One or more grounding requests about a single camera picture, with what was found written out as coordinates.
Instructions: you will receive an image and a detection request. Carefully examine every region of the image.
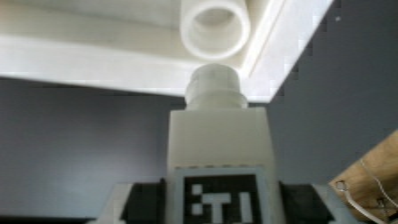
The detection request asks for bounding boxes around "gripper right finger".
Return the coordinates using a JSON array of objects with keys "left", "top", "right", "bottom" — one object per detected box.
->
[{"left": 278, "top": 183, "right": 360, "bottom": 224}]

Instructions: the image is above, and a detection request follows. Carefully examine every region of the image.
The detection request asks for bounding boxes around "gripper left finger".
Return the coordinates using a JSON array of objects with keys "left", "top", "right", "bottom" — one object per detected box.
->
[{"left": 87, "top": 179, "right": 165, "bottom": 224}]

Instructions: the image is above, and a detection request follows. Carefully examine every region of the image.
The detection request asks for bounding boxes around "white table leg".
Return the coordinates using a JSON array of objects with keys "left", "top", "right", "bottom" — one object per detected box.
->
[{"left": 165, "top": 64, "right": 286, "bottom": 224}]

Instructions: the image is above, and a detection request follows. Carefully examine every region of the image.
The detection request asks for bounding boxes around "white square tabletop part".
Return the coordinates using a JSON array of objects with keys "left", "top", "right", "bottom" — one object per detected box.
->
[{"left": 0, "top": 0, "right": 333, "bottom": 102}]

